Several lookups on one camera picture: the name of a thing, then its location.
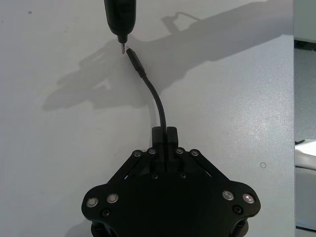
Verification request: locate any black tool with metal tip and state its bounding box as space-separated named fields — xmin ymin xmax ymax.
xmin=103 ymin=0 xmax=137 ymax=55

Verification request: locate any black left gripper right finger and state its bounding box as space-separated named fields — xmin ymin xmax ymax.
xmin=166 ymin=126 xmax=262 ymax=216

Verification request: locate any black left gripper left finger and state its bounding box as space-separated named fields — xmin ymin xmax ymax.
xmin=81 ymin=126 xmax=165 ymax=216

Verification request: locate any white curved object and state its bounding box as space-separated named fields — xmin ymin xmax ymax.
xmin=295 ymin=141 xmax=316 ymax=169

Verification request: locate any black cable with plug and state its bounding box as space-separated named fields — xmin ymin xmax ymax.
xmin=126 ymin=47 xmax=167 ymax=131

